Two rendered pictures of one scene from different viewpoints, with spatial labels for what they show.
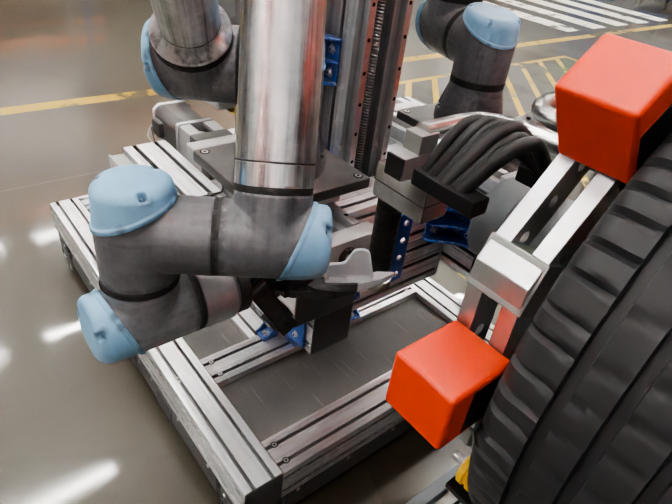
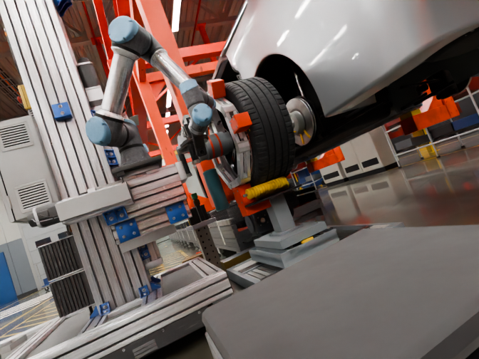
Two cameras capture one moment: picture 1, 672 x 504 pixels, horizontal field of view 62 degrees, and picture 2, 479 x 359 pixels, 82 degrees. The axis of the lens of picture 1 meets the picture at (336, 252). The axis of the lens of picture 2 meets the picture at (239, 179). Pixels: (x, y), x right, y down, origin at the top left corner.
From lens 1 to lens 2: 1.38 m
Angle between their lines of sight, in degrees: 73
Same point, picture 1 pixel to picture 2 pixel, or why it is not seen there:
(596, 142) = (219, 90)
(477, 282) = (227, 111)
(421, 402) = (244, 117)
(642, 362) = (253, 93)
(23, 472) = not seen: outside the picture
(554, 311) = (241, 97)
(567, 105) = (214, 85)
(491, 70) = not seen: hidden behind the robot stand
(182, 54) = (118, 116)
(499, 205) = not seen: hidden behind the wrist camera
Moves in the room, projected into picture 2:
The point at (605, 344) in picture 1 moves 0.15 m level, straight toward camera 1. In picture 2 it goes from (249, 95) to (265, 79)
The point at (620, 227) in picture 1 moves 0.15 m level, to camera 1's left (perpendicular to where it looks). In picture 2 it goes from (235, 88) to (222, 81)
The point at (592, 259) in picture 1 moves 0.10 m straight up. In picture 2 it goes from (237, 91) to (230, 73)
